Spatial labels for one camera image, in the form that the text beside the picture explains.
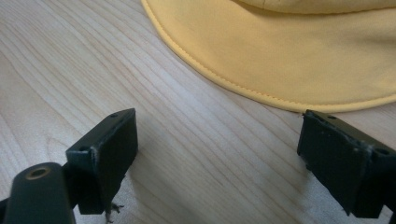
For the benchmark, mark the yellow fabric hat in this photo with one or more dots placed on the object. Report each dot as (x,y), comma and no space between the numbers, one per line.
(280,53)

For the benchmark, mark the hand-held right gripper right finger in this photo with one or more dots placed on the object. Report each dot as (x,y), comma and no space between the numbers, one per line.
(342,165)

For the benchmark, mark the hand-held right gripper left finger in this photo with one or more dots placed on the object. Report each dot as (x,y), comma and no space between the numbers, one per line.
(106,161)

